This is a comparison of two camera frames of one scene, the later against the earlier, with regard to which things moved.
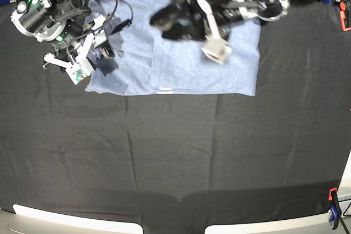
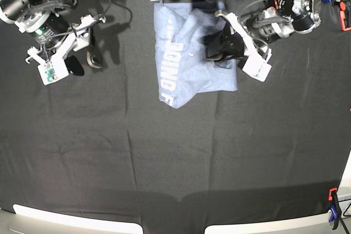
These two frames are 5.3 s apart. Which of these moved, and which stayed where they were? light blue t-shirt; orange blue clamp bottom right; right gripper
Moved: right gripper; light blue t-shirt
Stayed: orange blue clamp bottom right
